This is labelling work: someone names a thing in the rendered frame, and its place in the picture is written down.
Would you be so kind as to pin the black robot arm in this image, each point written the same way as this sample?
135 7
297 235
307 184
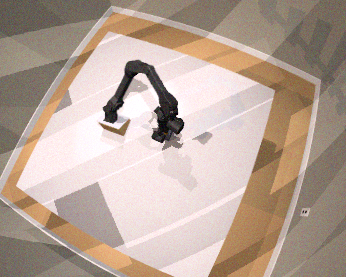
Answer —
166 100

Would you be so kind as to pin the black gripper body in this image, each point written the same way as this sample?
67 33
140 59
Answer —
157 135

